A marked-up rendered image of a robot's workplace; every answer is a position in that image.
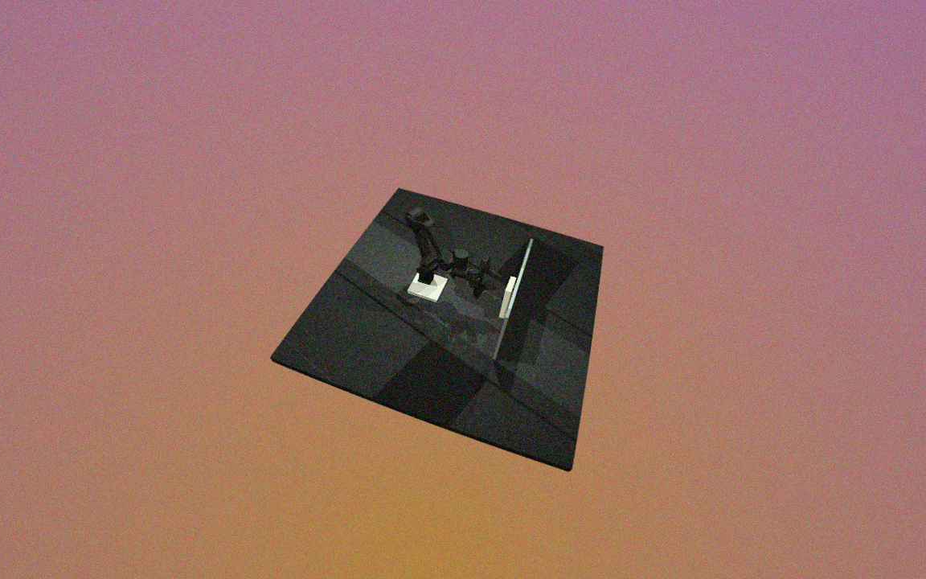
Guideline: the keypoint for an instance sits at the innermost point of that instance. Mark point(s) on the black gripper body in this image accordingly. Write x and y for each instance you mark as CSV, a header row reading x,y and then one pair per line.
x,y
484,263

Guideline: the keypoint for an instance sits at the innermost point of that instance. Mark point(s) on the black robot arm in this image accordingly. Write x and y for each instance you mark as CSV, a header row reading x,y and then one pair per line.
x,y
457,261

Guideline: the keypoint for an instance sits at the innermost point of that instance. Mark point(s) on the beige picture frame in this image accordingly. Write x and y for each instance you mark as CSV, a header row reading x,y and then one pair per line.
x,y
507,297

